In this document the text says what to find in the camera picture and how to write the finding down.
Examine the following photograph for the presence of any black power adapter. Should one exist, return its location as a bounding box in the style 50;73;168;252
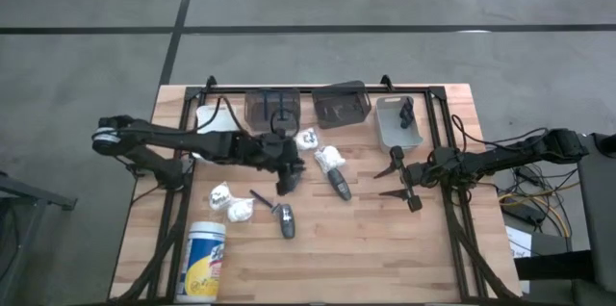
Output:
500;199;548;228

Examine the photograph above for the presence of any grey metal furniture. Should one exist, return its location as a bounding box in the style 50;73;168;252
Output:
0;170;78;306

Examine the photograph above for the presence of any light grey plastic bin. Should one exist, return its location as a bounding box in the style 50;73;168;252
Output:
373;95;425;152

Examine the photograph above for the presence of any white packet with black print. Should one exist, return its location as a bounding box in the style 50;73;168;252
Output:
294;127;320;152
208;181;235;211

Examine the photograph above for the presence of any yellow floor cable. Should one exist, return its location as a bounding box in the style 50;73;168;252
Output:
498;180;578;240

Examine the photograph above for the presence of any dark grey cabinet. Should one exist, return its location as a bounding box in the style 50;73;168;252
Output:
572;132;616;306

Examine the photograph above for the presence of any black metal table frame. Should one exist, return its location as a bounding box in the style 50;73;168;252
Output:
108;74;524;305

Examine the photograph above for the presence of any smoked transparent rectangular bin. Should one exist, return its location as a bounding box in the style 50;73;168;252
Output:
244;88;302;133

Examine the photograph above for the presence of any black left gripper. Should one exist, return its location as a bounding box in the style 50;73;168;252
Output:
248;132;308;197

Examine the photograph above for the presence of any disinfecting wipes canister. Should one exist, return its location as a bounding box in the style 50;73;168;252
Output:
176;220;228;304

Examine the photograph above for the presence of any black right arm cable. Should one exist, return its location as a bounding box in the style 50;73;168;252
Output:
450;114;550;153

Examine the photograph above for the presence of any white plastic bin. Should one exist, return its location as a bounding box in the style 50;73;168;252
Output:
193;104;241;163

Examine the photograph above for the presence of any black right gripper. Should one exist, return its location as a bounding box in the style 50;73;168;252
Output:
372;144;435;215

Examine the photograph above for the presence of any white paper sheet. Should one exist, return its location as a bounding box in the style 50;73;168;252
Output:
504;225;533;259

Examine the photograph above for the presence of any smoked transparent tilted bin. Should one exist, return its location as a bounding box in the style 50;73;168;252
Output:
311;80;372;130

